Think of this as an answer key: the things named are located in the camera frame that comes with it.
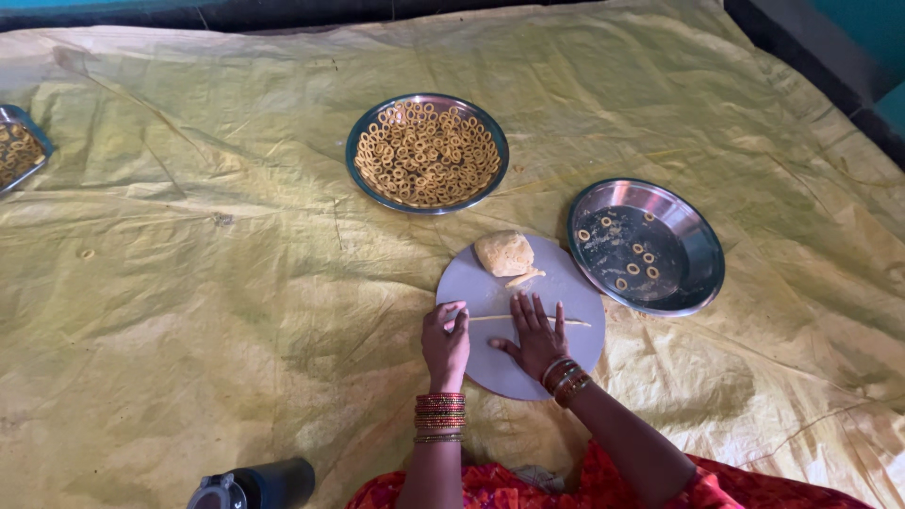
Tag person's left hand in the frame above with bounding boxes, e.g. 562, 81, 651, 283
421, 300, 472, 394

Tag person's right hand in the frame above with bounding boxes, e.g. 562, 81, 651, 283
489, 291, 571, 383

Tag thin dough rope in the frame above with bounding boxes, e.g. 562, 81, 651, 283
467, 313, 592, 328

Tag red bangles with white band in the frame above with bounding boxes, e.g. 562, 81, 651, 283
539, 355, 594, 410

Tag stack of red gold bangles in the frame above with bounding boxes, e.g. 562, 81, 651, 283
413, 392, 468, 445

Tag round grey rolling board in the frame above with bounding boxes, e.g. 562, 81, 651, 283
436, 233, 608, 402

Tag beige dough ball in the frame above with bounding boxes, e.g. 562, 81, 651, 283
473, 230, 536, 278

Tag scattered raw dough rings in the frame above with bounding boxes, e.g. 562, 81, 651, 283
576, 215, 661, 291

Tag person's red patterned clothing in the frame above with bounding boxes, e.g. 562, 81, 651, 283
345, 438, 878, 509

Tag steel plate with flour residue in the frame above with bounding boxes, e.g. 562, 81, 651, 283
566, 177, 726, 318

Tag heap of dough rings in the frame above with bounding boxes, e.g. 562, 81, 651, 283
354, 100, 502, 209

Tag black water bottle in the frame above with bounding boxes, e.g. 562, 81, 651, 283
186, 457, 316, 509

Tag yellow plastic tarp sheet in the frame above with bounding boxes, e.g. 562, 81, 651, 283
0, 0, 905, 509

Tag steel plate full of rings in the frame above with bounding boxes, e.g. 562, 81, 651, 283
345, 92, 510, 216

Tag steel tray with rings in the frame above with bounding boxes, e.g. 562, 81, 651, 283
0, 104, 55, 196

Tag pile of rings on tray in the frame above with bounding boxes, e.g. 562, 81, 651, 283
0, 123, 48, 189

